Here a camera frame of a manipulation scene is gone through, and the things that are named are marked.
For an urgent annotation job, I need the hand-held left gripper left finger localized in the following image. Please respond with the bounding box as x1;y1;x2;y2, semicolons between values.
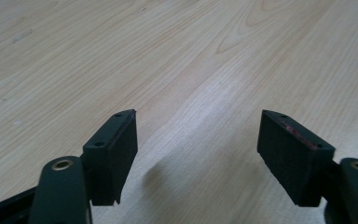
82;108;139;207

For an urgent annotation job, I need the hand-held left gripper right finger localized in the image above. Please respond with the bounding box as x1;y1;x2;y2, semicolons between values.
256;109;337;208

